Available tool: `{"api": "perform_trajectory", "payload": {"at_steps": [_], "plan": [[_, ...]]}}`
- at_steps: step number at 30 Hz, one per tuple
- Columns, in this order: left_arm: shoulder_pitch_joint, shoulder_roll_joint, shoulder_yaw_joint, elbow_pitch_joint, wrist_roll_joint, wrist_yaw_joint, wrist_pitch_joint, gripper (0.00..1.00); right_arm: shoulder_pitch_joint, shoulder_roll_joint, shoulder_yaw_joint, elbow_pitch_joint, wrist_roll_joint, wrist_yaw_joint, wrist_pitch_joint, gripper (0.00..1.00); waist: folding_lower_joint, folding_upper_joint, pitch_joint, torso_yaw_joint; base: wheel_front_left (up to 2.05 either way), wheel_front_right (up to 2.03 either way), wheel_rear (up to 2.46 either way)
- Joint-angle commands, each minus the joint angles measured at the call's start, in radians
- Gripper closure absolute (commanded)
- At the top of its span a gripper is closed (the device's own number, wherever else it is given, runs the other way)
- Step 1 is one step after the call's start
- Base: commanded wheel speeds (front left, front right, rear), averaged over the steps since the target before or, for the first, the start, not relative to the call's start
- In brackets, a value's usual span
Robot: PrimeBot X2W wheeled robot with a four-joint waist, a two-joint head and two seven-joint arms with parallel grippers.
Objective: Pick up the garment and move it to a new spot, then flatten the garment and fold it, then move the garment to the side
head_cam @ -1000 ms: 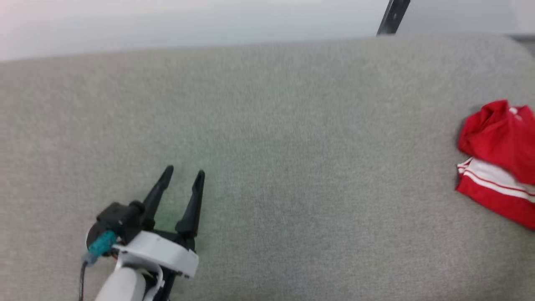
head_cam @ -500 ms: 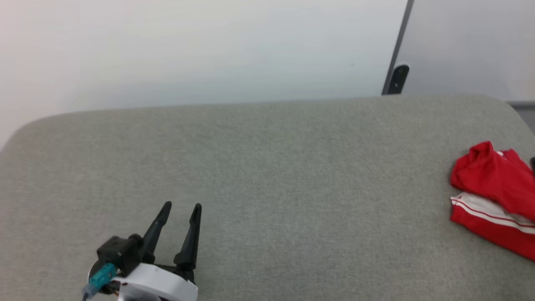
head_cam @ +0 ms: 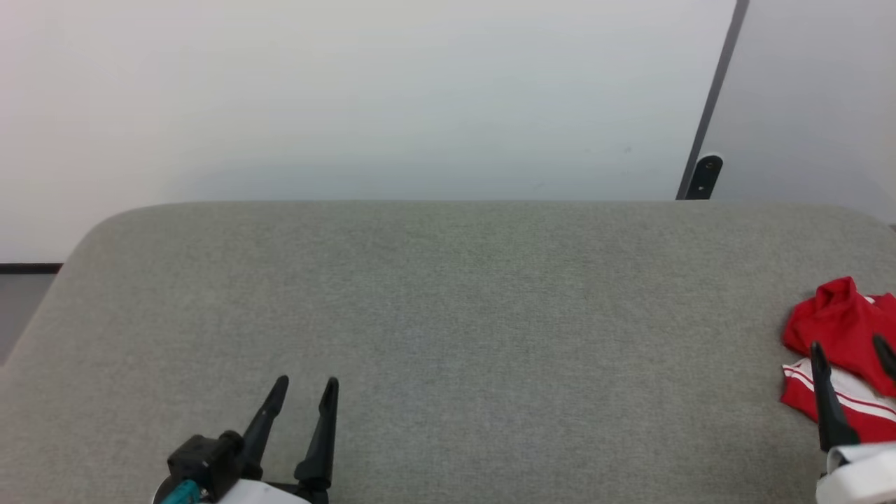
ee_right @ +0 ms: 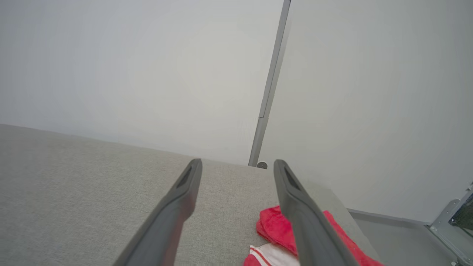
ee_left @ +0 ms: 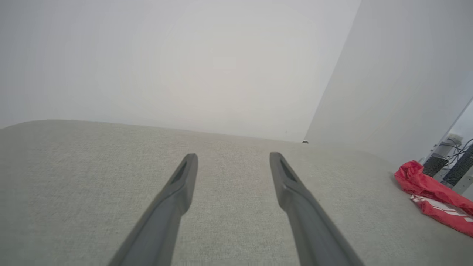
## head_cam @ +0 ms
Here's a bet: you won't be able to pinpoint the dark wall divider strip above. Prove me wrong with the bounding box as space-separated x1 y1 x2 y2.
675 0 750 202

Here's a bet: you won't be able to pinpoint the teal left camera connector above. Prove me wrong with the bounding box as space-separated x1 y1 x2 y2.
160 479 204 504

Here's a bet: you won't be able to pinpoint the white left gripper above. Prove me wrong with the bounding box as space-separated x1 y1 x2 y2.
154 376 340 504

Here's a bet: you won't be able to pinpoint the black wall bracket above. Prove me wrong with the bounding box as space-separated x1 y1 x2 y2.
678 155 724 202

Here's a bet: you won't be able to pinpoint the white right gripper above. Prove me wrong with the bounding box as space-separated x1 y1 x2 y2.
810 335 896 504

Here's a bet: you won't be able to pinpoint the red basketball jersey white sleeves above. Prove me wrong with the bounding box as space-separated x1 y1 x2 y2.
780 276 896 444

